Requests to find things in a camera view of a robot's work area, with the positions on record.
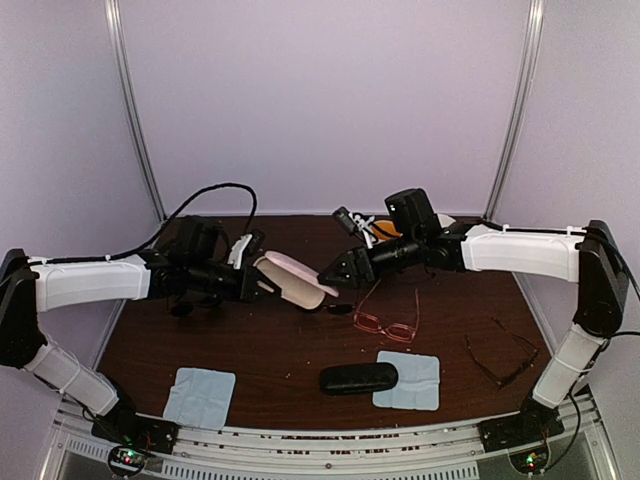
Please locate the blue cleaning cloth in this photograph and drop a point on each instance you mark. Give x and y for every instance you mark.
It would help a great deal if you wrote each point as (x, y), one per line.
(200, 398)
(418, 385)

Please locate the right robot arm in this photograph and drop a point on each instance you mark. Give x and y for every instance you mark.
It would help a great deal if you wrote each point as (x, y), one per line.
(586, 256)

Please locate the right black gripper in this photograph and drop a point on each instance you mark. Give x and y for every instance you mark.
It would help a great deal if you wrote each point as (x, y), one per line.
(349, 259)

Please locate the patterned mug yellow inside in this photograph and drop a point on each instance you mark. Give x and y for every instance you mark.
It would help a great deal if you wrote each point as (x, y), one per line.
(385, 230)

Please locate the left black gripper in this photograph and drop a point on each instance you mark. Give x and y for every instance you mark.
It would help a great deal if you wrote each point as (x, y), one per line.
(250, 275)

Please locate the pink glasses case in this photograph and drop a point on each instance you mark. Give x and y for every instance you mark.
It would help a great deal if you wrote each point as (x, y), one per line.
(297, 282)

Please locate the thin black frame glasses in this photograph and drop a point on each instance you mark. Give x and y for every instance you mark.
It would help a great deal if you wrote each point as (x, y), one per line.
(182, 307)

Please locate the white ceramic bowl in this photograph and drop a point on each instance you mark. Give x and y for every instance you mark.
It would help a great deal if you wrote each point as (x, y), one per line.
(445, 220)

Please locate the black glasses case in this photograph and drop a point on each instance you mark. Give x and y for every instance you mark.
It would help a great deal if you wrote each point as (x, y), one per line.
(355, 379)

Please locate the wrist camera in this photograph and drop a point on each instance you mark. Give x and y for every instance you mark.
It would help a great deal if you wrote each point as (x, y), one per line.
(246, 246)
(357, 225)

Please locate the black sunglasses dark lenses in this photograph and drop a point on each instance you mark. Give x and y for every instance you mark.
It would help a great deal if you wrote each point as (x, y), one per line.
(337, 309)

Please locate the right aluminium frame post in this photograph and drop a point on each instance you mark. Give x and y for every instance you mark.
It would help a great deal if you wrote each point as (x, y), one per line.
(527, 69)

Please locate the aluminium frame post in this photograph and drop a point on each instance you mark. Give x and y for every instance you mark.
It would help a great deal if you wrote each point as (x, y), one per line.
(527, 69)
(117, 37)

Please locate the front aluminium rail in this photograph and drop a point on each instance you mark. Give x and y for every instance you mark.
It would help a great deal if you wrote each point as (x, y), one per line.
(443, 451)

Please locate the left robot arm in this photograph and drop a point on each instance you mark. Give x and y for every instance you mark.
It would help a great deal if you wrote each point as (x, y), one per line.
(198, 258)

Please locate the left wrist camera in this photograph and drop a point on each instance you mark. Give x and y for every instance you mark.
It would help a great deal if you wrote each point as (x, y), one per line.
(246, 246)

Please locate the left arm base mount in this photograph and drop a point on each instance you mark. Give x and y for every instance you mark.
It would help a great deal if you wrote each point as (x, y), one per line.
(138, 440)

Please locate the pink frame glasses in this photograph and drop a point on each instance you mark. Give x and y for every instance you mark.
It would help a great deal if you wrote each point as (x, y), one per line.
(396, 331)

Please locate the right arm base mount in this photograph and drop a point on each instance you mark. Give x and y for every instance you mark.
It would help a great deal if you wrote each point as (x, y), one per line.
(524, 436)

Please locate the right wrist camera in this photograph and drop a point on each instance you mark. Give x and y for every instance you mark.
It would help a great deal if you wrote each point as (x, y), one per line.
(357, 225)

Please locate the left aluminium frame post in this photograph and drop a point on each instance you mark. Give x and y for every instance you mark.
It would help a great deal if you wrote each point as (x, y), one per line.
(117, 37)

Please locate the tortoise frame glasses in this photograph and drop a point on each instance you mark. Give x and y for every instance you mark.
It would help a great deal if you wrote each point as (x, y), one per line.
(502, 356)

